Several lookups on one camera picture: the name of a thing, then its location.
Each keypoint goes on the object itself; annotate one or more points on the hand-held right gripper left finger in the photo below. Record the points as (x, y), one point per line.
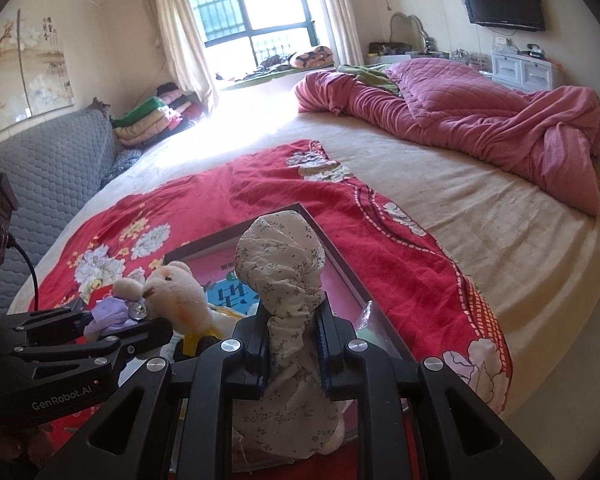
(252, 360)

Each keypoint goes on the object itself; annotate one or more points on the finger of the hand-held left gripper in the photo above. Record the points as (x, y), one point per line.
(45, 321)
(140, 337)

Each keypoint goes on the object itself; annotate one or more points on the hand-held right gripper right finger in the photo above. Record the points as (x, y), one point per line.
(330, 355)

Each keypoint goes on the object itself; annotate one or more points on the green round item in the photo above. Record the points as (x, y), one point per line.
(372, 332)

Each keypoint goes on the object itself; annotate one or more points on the beige teddy bear purple bow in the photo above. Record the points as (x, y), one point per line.
(175, 290)

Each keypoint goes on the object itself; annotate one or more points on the cream floral cloth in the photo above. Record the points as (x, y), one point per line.
(280, 260)

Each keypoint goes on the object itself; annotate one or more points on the red and white box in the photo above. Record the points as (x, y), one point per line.
(215, 260)

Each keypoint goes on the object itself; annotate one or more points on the red floral blanket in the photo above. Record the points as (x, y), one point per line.
(405, 270)

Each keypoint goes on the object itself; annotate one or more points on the grey quilted headboard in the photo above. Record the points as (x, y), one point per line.
(55, 170)

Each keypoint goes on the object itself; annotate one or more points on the dark patterned cloth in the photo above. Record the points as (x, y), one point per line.
(122, 165)

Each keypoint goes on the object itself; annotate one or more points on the beige folded blanket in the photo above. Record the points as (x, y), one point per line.
(145, 132)

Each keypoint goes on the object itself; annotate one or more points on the bed with cream sheet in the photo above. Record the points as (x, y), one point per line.
(505, 240)

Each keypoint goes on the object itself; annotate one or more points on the pink folded blanket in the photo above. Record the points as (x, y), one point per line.
(185, 117)

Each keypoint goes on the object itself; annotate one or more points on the green folded blanket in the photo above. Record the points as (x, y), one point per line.
(140, 112)

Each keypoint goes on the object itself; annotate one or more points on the green crumpled blanket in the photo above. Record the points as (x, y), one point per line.
(370, 77)

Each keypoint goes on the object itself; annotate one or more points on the pink quilt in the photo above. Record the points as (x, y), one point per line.
(480, 110)

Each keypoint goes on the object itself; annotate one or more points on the dark clothes on windowsill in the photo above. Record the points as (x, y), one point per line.
(260, 67)

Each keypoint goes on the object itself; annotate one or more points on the brown floral cushion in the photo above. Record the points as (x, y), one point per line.
(312, 57)

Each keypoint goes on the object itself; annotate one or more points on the cream curtain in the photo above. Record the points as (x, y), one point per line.
(340, 10)
(180, 35)

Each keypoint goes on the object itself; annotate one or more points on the cluttered dressing table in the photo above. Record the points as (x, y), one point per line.
(390, 49)

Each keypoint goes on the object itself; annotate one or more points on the heart-shaped metal mirror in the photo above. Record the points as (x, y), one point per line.
(422, 27)

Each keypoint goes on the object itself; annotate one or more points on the barred window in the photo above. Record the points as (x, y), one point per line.
(220, 5)

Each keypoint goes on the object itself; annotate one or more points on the white drawer cabinet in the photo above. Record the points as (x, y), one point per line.
(525, 70)

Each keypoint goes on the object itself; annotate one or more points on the black flat television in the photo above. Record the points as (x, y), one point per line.
(502, 0)

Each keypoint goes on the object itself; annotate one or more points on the blossom wall painting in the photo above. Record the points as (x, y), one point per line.
(30, 75)

